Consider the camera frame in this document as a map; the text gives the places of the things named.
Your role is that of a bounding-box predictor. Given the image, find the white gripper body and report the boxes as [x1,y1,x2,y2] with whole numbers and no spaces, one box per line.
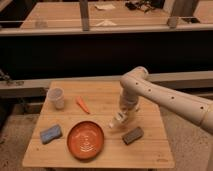
[119,103,139,116]

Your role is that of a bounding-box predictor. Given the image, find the white plastic bottle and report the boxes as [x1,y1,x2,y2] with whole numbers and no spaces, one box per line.
[109,112,128,128]

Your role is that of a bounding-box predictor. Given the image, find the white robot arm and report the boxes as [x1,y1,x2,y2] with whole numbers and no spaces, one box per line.
[120,66,213,135]

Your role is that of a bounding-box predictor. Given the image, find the orange ceramic bowl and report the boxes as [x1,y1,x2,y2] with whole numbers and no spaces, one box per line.
[67,121,104,160]

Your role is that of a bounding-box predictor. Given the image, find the grey sponge block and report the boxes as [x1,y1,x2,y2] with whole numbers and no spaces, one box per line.
[122,127,144,145]

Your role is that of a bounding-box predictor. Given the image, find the orange carrot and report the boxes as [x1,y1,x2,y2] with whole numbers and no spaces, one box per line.
[76,97,90,114]

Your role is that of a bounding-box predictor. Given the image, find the translucent plastic cup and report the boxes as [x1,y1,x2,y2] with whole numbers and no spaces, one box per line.
[47,87,65,110]

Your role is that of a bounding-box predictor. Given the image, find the blue sponge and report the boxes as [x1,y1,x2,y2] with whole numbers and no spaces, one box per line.
[40,125,63,144]

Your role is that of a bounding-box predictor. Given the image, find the folded white paper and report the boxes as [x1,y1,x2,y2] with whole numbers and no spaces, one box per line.
[95,19,117,27]

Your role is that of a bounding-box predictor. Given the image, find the white paper sheet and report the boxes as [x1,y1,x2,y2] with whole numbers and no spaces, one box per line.
[95,4,116,10]

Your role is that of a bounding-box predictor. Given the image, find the black cable bundle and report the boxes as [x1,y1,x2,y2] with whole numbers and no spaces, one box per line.
[124,0,165,13]

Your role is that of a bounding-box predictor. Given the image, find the grey metal bracket right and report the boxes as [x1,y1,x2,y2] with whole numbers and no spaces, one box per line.
[167,0,199,28]

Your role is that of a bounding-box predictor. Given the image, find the grey metal post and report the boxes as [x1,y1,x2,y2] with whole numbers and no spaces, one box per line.
[79,0,90,31]

